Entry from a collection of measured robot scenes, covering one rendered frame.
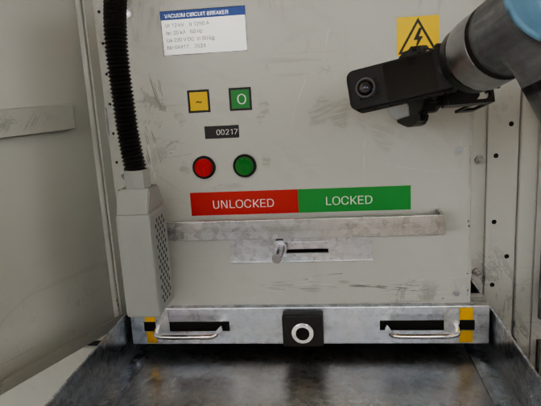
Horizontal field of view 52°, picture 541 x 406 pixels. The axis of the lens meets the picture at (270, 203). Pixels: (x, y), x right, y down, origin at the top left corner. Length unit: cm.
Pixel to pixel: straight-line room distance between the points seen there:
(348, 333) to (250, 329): 15
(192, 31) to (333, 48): 20
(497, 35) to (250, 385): 55
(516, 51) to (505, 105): 46
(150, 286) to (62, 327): 28
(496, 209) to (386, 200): 24
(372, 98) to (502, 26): 17
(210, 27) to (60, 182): 36
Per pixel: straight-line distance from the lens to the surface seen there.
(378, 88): 62
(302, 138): 79
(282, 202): 81
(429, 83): 61
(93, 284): 104
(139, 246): 75
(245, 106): 80
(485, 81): 57
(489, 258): 100
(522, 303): 105
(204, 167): 81
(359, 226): 77
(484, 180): 97
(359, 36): 79
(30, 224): 94
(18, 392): 123
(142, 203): 74
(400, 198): 81
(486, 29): 52
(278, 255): 78
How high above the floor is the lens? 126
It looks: 12 degrees down
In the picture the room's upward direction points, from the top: 3 degrees counter-clockwise
